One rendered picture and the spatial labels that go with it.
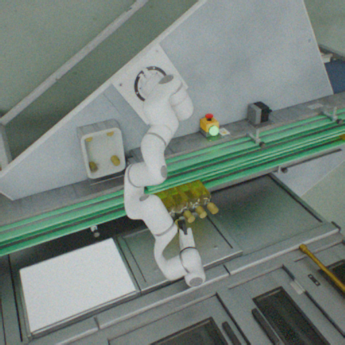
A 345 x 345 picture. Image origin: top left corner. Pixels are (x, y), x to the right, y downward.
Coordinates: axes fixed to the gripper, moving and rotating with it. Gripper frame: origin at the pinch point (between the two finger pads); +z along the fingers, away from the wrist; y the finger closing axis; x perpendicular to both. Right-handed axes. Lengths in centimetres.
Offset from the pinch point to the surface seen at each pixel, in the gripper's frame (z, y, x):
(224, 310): -30.7, -16.6, -10.9
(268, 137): 38, 15, -51
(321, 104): 62, 17, -89
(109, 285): -13.8, -12.9, 32.0
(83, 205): 17.9, 3.3, 40.1
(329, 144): 50, -1, -92
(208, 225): 11.4, -12.2, -14.8
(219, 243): -0.7, -12.2, -16.7
